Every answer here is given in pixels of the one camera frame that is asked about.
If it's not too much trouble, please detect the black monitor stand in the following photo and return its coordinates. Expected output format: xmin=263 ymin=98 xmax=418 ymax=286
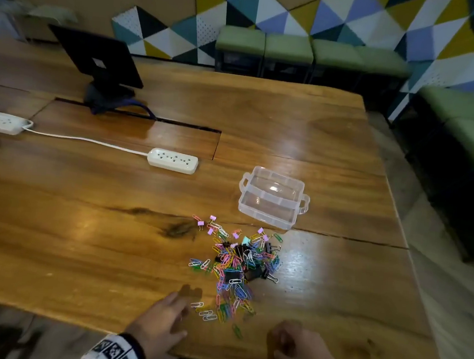
xmin=82 ymin=80 xmax=137 ymax=119

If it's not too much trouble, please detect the clear plastic box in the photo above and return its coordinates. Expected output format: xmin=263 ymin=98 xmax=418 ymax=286
xmin=235 ymin=164 xmax=314 ymax=233

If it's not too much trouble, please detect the white power cable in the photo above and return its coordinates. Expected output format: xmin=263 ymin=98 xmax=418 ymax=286
xmin=21 ymin=119 xmax=152 ymax=158

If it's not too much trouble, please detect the black monitor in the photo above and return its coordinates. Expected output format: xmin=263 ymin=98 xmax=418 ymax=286
xmin=42 ymin=23 xmax=150 ymax=90

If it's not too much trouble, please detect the left wrist marker band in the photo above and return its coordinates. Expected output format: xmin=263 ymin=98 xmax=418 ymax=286
xmin=79 ymin=329 xmax=149 ymax=359

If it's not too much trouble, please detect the person's right hand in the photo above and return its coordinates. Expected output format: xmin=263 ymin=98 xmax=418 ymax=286
xmin=265 ymin=319 xmax=347 ymax=359

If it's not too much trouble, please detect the pile of colourful paper clips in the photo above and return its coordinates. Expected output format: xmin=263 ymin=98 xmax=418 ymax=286
xmin=180 ymin=213 xmax=287 ymax=343

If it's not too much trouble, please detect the wooden table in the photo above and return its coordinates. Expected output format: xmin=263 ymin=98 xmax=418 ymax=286
xmin=0 ymin=35 xmax=474 ymax=359

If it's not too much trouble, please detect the dark blue cable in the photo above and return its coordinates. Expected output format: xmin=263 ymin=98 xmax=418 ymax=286
xmin=92 ymin=96 xmax=160 ymax=121

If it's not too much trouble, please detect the pale green chair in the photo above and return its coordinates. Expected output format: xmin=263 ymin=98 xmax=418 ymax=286
xmin=22 ymin=3 xmax=80 ymax=45

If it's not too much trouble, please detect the person's left hand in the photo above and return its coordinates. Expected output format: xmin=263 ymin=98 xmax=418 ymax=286
xmin=122 ymin=287 xmax=192 ymax=359

